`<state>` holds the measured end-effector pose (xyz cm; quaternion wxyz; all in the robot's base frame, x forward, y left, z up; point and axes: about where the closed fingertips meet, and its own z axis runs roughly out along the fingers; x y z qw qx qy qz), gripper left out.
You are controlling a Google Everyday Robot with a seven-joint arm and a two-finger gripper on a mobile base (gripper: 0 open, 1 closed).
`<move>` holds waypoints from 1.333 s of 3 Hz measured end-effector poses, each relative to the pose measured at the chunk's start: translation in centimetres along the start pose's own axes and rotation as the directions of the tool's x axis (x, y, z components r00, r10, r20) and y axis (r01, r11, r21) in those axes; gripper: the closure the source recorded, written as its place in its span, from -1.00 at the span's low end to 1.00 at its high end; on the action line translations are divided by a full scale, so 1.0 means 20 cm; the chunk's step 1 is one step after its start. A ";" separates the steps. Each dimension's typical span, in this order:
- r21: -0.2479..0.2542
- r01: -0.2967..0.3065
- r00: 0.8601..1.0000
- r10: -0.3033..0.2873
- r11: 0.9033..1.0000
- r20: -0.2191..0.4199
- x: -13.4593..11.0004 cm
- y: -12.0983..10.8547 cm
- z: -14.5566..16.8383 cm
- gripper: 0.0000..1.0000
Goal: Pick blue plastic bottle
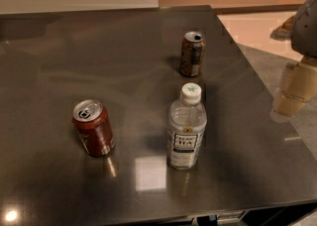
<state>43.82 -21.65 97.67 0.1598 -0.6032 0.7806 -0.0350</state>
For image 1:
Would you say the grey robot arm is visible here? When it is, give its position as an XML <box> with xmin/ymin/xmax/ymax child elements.
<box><xmin>272</xmin><ymin>0</ymin><xmax>317</xmax><ymax>118</ymax></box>

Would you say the clear plastic tea bottle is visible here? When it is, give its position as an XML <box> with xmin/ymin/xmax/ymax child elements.
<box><xmin>167</xmin><ymin>82</ymin><xmax>207</xmax><ymax>170</ymax></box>

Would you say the brown drink can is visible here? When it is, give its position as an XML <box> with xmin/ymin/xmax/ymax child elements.
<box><xmin>179</xmin><ymin>31</ymin><xmax>206</xmax><ymax>77</ymax></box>

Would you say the red soda can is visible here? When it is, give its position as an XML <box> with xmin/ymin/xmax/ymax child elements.
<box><xmin>72</xmin><ymin>99</ymin><xmax>115</xmax><ymax>158</ymax></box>

